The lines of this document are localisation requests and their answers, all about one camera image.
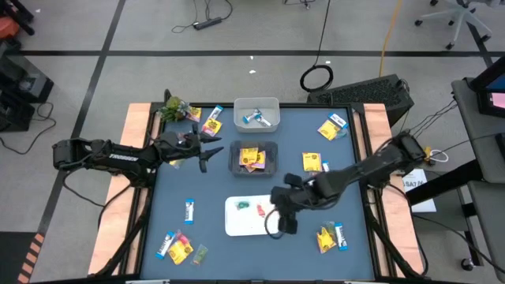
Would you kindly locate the dark grey plastic bin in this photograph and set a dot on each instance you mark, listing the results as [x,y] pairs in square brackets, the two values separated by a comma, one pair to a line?
[234,169]

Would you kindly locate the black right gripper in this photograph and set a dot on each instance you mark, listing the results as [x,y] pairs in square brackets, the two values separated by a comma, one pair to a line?
[296,197]

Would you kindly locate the black equipment case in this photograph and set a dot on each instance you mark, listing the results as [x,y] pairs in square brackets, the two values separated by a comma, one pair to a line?
[23,84]

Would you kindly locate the yellow plug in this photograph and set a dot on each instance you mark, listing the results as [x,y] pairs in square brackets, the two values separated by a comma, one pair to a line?
[428,153]

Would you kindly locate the black table frame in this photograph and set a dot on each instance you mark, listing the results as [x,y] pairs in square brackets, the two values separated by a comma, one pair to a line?
[357,107]

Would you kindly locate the grey desk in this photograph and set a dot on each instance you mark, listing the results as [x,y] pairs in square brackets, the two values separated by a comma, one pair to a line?
[491,221]
[471,134]

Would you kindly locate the red orange object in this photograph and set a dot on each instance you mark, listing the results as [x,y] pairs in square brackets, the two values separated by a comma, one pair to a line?
[7,27]

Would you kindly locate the copper-coloured side board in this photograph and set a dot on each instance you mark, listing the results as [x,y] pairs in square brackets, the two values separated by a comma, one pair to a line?
[108,236]
[398,229]

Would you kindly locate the translucent plastic bin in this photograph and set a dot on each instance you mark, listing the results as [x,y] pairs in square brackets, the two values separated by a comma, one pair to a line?
[239,108]

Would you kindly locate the white plastic bin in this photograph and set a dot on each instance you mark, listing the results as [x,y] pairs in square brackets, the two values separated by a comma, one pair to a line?
[244,225]

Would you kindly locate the black power strip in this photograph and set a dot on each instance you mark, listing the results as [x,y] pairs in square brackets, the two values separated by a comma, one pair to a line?
[207,23]

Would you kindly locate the white paper sheet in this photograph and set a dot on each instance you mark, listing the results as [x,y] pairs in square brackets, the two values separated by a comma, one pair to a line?
[418,194]

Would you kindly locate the black stand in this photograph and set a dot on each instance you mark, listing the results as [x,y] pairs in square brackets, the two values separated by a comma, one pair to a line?
[23,21]

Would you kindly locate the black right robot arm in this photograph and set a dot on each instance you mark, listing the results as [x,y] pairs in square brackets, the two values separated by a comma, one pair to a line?
[367,167]

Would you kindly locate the black monitor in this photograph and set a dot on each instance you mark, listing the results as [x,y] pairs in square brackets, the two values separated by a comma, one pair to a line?
[487,84]

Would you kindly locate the black orange striped mat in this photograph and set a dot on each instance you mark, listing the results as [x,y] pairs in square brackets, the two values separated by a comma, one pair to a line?
[10,256]

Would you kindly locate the small potted plant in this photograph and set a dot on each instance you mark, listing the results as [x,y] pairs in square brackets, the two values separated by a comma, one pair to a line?
[173,108]

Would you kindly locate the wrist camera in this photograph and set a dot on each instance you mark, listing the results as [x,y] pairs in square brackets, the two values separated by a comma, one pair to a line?
[288,225]
[203,165]

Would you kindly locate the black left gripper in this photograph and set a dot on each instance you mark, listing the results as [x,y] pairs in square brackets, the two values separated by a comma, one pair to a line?
[175,146]

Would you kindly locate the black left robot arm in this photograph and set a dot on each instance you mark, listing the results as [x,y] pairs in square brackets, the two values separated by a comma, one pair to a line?
[122,158]

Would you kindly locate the black computer case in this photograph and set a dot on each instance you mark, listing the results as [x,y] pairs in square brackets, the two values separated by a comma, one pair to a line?
[363,92]

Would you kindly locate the black desk frame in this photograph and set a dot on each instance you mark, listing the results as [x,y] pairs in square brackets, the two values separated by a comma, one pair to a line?
[446,182]

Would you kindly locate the white office chair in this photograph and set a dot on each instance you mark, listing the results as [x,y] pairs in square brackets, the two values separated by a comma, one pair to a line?
[459,12]

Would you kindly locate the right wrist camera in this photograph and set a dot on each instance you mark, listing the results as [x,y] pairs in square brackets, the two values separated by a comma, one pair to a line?
[288,225]

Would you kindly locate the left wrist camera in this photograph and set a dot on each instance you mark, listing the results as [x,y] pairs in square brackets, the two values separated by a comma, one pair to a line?
[203,165]

